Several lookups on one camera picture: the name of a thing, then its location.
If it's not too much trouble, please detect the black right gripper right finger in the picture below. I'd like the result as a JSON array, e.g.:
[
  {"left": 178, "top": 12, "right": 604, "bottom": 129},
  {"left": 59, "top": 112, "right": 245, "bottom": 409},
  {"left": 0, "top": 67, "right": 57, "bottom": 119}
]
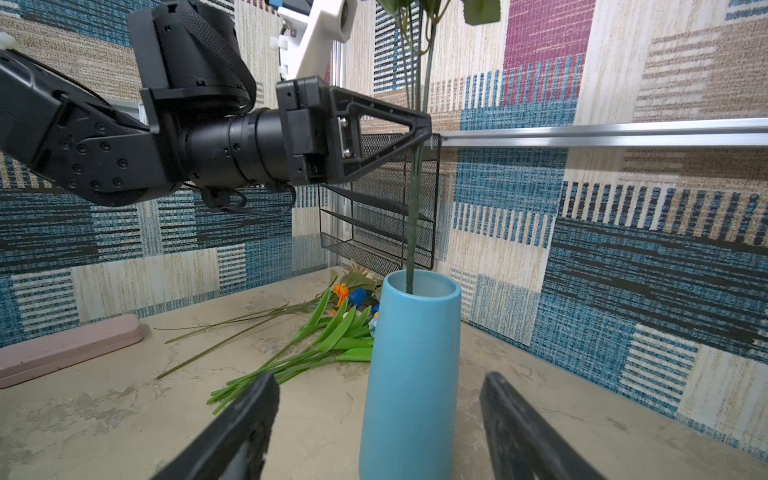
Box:
[{"left": 480, "top": 372, "right": 603, "bottom": 479}]

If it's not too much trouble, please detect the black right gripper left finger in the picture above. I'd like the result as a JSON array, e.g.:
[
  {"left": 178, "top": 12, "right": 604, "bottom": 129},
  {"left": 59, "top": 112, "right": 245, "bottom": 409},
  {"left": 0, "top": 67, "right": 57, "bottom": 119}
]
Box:
[{"left": 153, "top": 374, "right": 280, "bottom": 480}]

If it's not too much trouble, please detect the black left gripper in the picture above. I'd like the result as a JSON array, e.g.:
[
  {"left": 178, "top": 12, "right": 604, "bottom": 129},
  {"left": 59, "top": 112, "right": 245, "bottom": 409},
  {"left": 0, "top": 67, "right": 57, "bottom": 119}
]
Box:
[{"left": 275, "top": 76, "right": 414, "bottom": 186}]

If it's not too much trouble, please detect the orange marigold flower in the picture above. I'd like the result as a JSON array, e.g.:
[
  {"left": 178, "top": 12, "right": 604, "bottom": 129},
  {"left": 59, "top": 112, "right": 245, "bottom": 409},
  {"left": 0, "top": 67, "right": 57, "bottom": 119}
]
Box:
[{"left": 155, "top": 283, "right": 350, "bottom": 380}]

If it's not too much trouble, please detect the dusty blue rose bouquet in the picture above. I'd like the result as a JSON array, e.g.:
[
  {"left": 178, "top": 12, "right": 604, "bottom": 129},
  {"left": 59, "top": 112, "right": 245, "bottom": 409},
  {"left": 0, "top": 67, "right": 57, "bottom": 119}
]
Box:
[{"left": 374, "top": 0, "right": 502, "bottom": 295}]

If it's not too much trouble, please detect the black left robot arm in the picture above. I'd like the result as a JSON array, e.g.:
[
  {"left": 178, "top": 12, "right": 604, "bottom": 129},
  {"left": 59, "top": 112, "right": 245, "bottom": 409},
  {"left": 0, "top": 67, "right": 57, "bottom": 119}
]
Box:
[{"left": 1, "top": 1, "right": 432, "bottom": 213}]

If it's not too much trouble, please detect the light blue ceramic vase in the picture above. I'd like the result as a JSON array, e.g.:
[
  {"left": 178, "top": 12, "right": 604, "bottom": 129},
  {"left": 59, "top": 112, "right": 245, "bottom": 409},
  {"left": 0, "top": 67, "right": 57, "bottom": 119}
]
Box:
[{"left": 359, "top": 270, "right": 461, "bottom": 479}]

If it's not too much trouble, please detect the light blue tulip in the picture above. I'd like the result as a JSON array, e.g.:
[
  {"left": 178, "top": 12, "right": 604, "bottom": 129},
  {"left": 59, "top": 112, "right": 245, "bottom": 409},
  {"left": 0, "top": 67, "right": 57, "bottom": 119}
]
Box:
[{"left": 207, "top": 282, "right": 382, "bottom": 413}]

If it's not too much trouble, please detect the pink tray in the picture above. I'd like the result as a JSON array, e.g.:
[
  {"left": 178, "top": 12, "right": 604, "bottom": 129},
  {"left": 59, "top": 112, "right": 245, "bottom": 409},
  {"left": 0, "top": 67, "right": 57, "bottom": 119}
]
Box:
[{"left": 1, "top": 314, "right": 146, "bottom": 389}]

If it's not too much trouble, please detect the black wire mesh shelf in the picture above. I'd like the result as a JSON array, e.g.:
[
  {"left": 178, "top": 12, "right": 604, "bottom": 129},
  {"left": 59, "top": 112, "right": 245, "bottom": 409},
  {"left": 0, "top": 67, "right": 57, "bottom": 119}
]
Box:
[{"left": 318, "top": 134, "right": 442, "bottom": 276}]

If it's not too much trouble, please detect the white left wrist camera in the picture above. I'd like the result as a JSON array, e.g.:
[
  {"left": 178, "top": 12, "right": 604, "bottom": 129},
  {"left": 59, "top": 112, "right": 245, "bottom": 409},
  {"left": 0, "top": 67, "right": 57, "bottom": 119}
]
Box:
[{"left": 268, "top": 0, "right": 358, "bottom": 80}]

